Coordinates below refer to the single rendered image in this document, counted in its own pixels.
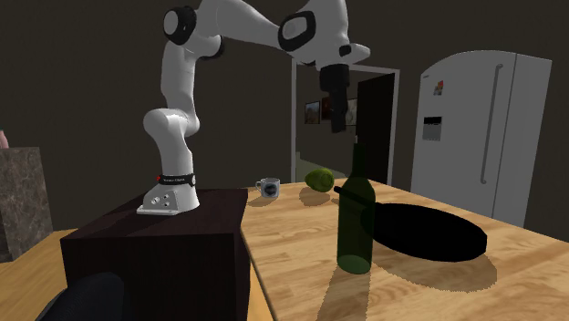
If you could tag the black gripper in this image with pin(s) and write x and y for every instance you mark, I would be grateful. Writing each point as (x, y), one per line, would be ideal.
(334, 78)

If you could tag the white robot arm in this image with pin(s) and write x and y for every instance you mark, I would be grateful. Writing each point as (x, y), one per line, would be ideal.
(177, 93)

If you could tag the white framed doorway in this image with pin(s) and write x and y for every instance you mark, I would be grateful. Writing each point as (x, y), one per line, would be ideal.
(294, 124)

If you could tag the green avocado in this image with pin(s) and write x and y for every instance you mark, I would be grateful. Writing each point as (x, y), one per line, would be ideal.
(319, 179)

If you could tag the white mug with dark print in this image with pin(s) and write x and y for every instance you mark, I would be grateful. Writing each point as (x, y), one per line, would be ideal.
(270, 187)

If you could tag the green glass bottle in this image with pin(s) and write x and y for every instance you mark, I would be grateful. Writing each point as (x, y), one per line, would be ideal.
(354, 213)

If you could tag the white refrigerator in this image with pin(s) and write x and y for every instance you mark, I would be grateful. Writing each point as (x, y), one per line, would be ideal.
(480, 133)

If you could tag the black frying pan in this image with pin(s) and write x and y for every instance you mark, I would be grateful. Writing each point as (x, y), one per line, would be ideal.
(426, 231)

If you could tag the dark robot stand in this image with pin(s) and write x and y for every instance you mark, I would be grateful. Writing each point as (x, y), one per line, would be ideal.
(177, 249)

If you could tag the dark rounded chair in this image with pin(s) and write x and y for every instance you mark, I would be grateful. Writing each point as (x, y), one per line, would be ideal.
(84, 298)

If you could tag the brown stone counter block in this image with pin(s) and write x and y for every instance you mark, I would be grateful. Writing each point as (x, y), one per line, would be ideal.
(22, 200)

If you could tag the pale framed wall picture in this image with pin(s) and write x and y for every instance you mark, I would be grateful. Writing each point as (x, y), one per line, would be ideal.
(351, 112)

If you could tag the dark framed wall picture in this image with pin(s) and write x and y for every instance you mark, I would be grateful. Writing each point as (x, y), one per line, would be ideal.
(312, 112)

